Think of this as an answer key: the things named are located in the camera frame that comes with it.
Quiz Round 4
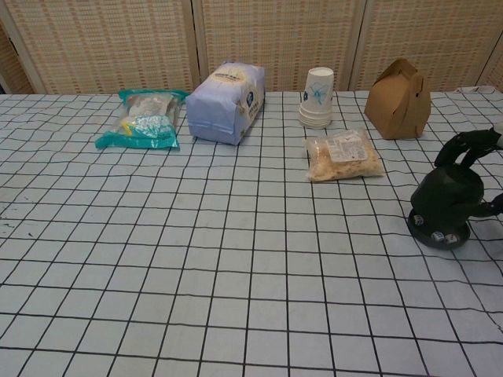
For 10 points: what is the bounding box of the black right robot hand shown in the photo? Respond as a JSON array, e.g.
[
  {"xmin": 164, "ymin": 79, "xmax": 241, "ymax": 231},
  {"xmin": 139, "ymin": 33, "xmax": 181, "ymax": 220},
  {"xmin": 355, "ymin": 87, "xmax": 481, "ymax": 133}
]
[{"xmin": 433, "ymin": 128, "xmax": 503, "ymax": 219}]

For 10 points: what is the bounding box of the white paper cup blue flower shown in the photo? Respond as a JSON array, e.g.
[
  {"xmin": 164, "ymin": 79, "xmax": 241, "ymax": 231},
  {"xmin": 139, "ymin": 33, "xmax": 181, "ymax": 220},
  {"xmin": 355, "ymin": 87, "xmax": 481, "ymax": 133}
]
[{"xmin": 300, "ymin": 67, "xmax": 336, "ymax": 114}]

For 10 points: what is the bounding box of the brown kraft paper box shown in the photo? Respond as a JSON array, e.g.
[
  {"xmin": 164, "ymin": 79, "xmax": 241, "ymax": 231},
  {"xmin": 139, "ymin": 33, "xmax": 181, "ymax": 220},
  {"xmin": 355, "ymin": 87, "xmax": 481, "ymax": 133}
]
[{"xmin": 364, "ymin": 58, "xmax": 432, "ymax": 141}]

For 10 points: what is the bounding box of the woven bamboo screen panel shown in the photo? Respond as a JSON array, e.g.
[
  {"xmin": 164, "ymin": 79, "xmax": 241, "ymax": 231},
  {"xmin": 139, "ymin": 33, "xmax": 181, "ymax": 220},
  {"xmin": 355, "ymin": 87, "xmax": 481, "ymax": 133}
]
[
  {"xmin": 194, "ymin": 0, "xmax": 369, "ymax": 92},
  {"xmin": 0, "ymin": 0, "xmax": 202, "ymax": 95},
  {"xmin": 359, "ymin": 0, "xmax": 503, "ymax": 90}
]

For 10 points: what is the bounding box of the clear bag of dried food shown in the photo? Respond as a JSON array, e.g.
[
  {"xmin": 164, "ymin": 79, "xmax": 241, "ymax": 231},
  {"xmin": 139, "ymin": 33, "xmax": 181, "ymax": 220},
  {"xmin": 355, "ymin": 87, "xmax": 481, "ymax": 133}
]
[{"xmin": 303, "ymin": 127, "xmax": 385, "ymax": 182}]

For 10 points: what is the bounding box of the lavender paper flour bag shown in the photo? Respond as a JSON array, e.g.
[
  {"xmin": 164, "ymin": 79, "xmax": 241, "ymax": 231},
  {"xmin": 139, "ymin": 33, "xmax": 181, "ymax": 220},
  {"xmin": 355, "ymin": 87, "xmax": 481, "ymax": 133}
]
[{"xmin": 185, "ymin": 60, "xmax": 266, "ymax": 147}]

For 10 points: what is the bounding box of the teal snack bag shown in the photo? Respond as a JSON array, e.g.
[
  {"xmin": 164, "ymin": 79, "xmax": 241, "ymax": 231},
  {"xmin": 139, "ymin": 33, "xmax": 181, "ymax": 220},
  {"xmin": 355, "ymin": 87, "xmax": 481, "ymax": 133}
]
[{"xmin": 94, "ymin": 89, "xmax": 189, "ymax": 152}]

